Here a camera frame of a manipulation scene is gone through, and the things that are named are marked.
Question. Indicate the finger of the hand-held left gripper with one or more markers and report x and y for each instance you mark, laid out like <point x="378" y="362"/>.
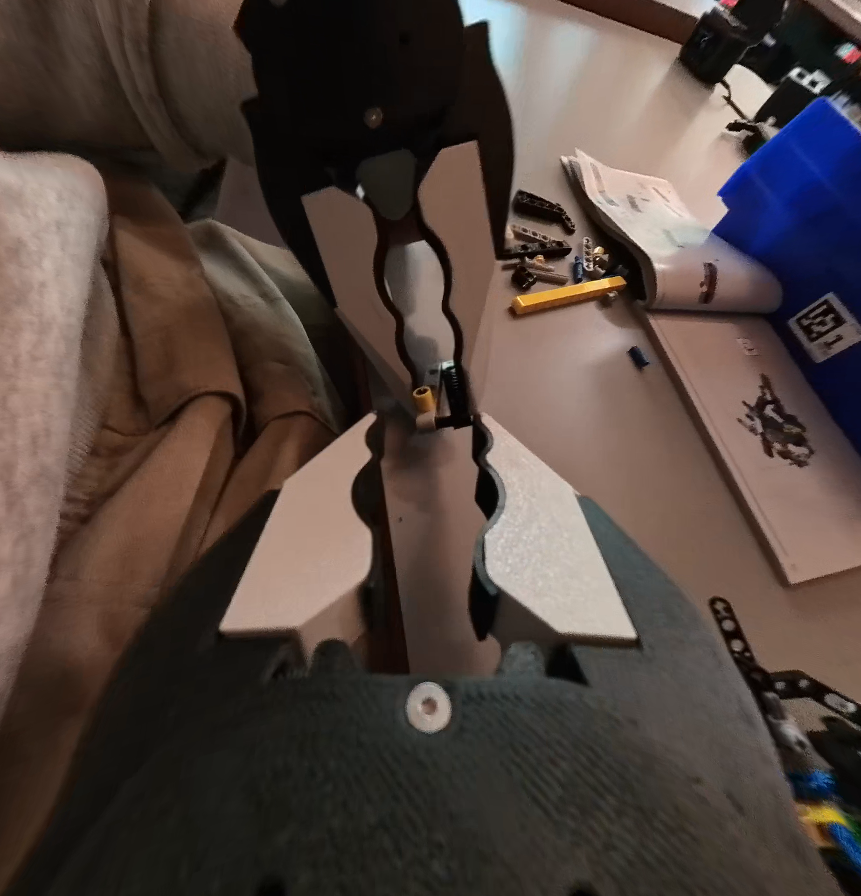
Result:
<point x="346" y="259"/>
<point x="469" y="231"/>

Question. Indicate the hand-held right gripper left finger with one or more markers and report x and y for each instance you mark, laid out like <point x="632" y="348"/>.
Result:
<point x="304" y="553"/>

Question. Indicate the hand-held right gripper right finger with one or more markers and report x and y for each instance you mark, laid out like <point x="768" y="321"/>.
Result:
<point x="549" y="560"/>

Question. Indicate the small grey lego assembly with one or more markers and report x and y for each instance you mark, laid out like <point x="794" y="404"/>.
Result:
<point x="423" y="397"/>

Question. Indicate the cluster of small lego pieces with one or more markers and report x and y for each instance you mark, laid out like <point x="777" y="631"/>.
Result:
<point x="523" y="276"/>

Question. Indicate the black angled lego beam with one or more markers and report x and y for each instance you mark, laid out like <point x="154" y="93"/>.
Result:
<point x="542" y="246"/>
<point x="542" y="206"/>

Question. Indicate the yellow lego beam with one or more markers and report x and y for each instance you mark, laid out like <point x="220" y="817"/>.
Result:
<point x="563" y="296"/>

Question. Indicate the lego instruction booklet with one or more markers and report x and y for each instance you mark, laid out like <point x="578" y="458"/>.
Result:
<point x="640" y="203"/>

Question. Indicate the blue lego pin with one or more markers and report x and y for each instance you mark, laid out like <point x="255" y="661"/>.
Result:
<point x="638" y="355"/>

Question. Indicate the partly built lego model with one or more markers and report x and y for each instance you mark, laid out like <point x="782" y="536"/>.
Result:
<point x="747" y="665"/>

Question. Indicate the olive beige cloth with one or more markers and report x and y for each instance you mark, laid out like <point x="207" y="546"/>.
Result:
<point x="276" y="315"/>

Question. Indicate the flat white printed sheet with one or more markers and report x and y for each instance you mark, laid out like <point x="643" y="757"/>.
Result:
<point x="738" y="476"/>

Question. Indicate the black cube device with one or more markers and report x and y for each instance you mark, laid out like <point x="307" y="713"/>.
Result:
<point x="710" y="45"/>

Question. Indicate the person's knit sweater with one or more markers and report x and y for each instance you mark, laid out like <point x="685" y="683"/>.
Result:
<point x="32" y="350"/>

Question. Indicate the blue plastic bin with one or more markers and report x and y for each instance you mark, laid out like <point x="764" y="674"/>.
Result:
<point x="808" y="210"/>

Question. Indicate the black box with white label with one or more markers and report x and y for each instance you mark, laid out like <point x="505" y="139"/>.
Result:
<point x="794" y="94"/>

